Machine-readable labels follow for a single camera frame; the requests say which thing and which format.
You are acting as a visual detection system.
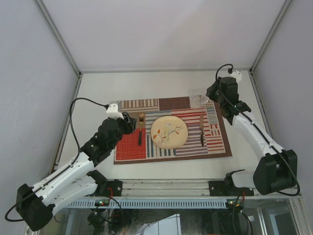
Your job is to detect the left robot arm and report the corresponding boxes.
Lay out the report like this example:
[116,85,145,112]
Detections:
[15,112,137,231]

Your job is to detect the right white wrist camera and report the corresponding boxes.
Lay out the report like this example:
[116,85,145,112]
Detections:
[229,70,242,83]

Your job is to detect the patchwork striped placemat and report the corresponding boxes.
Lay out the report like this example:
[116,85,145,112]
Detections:
[114,96,232,165]

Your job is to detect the clear glass cup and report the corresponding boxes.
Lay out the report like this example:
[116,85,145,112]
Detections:
[188,89,209,110]

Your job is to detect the brown wooden knife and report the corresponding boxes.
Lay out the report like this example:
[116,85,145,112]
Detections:
[200,112,204,146]

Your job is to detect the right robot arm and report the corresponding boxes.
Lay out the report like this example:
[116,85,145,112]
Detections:
[206,76,300,196]

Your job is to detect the round wooden plate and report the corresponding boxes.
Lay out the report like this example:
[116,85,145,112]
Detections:
[150,116,188,149]

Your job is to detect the perforated blue cable tray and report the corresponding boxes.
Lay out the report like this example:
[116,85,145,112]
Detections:
[66,198,227,209]

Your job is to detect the black mounting plate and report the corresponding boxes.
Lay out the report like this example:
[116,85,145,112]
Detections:
[208,180,229,197]
[105,180,123,197]

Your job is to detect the dark handled fork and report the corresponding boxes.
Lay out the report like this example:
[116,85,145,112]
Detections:
[138,113,144,146]

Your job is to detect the left camera black cable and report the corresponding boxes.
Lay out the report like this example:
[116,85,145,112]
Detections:
[4,97,110,222]

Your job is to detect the aluminium front rail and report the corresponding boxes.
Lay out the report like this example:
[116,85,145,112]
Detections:
[36,178,304,197]

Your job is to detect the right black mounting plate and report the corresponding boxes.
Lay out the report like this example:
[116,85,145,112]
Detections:
[208,180,229,197]

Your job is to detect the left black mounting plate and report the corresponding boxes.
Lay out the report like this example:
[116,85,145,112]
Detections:
[105,180,123,197]

